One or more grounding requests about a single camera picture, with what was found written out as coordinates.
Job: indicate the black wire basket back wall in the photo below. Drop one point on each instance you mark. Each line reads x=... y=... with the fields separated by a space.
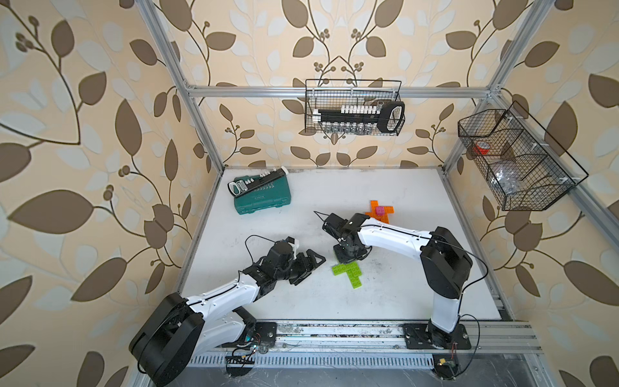
x=333 y=93

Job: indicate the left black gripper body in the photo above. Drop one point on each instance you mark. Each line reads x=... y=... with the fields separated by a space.
x=294 y=269

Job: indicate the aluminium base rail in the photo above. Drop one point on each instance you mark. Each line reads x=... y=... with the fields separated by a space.
x=322 y=344

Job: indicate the black bit holder on case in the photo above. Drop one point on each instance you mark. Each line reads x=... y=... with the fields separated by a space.
x=246 y=185

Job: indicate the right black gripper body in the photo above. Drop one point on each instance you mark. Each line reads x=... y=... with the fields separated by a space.
x=344 y=255

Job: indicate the black socket set in basket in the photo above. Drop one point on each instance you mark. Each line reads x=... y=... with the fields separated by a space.
x=384 y=118

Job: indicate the green lego brick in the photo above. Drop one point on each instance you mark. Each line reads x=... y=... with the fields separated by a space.
x=353 y=272
x=340 y=269
x=356 y=283

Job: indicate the black wire basket right wall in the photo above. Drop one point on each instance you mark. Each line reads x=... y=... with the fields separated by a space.
x=546 y=167

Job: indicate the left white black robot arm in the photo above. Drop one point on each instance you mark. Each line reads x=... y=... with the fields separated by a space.
x=182 y=328

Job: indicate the green tool case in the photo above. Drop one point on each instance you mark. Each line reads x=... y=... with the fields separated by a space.
x=275 y=194

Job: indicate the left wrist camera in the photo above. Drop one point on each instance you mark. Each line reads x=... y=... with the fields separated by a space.
x=294 y=243

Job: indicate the black wire basket wall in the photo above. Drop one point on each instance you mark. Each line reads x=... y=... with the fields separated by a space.
x=333 y=93
x=546 y=167

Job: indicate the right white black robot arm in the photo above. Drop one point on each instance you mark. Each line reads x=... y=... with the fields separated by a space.
x=446 y=266

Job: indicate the clear plastic bag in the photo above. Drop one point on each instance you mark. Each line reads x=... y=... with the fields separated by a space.
x=505 y=179

